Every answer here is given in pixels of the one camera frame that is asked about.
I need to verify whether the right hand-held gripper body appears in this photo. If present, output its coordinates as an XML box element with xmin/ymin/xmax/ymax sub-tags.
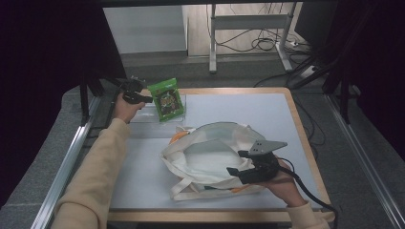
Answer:
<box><xmin>238</xmin><ymin>139</ymin><xmax>288</xmax><ymax>186</ymax></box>

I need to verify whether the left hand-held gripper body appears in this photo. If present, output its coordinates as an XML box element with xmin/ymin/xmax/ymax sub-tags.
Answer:
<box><xmin>118</xmin><ymin>76</ymin><xmax>148</xmax><ymax>105</ymax></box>

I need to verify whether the clear plastic box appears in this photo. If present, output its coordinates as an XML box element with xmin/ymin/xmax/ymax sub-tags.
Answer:
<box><xmin>127</xmin><ymin>94</ymin><xmax>188</xmax><ymax>126</ymax></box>

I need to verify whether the green snack packet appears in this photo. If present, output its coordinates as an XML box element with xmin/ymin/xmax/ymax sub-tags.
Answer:
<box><xmin>146</xmin><ymin>77</ymin><xmax>186</xmax><ymax>123</ymax></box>

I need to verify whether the white tote bag orange green print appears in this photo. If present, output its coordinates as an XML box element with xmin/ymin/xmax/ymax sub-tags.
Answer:
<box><xmin>160</xmin><ymin>121</ymin><xmax>282</xmax><ymax>202</ymax></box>

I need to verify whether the person's left hand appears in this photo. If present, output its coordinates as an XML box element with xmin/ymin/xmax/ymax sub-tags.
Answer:
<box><xmin>112</xmin><ymin>91</ymin><xmax>146</xmax><ymax>125</ymax></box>

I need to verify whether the person's right hand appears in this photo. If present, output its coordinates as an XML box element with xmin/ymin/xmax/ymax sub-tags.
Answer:
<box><xmin>254</xmin><ymin>157</ymin><xmax>309</xmax><ymax>208</ymax></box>

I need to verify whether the black metal stand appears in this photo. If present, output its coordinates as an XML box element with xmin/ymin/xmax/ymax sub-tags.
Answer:
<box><xmin>78</xmin><ymin>71</ymin><xmax>132</xmax><ymax>127</ymax></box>
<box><xmin>286</xmin><ymin>0</ymin><xmax>383</xmax><ymax>126</ymax></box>

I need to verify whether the light grey table mat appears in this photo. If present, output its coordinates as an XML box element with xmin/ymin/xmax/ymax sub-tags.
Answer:
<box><xmin>109</xmin><ymin>92</ymin><xmax>324</xmax><ymax>211</ymax></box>

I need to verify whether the white panel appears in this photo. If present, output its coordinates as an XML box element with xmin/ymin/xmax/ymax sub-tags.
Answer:
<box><xmin>102</xmin><ymin>5</ymin><xmax>188</xmax><ymax>54</ymax></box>

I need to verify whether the dark curtain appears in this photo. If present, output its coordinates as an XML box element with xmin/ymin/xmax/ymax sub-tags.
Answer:
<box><xmin>294</xmin><ymin>0</ymin><xmax>405</xmax><ymax>154</ymax></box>
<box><xmin>0</xmin><ymin>0</ymin><xmax>128</xmax><ymax>208</ymax></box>

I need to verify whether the white power strip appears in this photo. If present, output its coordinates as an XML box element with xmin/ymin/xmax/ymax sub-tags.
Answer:
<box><xmin>300</xmin><ymin>64</ymin><xmax>320</xmax><ymax>79</ymax></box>

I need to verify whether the thick black gripper cable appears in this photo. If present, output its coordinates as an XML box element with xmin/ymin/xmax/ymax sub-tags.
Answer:
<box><xmin>275</xmin><ymin>156</ymin><xmax>340</xmax><ymax>229</ymax></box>

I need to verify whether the aluminium floor rail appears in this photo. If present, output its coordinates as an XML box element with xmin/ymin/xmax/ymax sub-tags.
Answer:
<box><xmin>30</xmin><ymin>94</ymin><xmax>102</xmax><ymax>229</ymax></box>
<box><xmin>324</xmin><ymin>94</ymin><xmax>405</xmax><ymax>229</ymax></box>

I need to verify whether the tangle of black floor cables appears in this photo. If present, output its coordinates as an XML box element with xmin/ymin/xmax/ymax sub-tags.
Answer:
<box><xmin>205</xmin><ymin>3</ymin><xmax>321</xmax><ymax>54</ymax></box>

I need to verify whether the white metal desk frame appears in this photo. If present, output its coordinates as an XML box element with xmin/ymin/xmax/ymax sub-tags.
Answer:
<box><xmin>208</xmin><ymin>3</ymin><xmax>299</xmax><ymax>74</ymax></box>

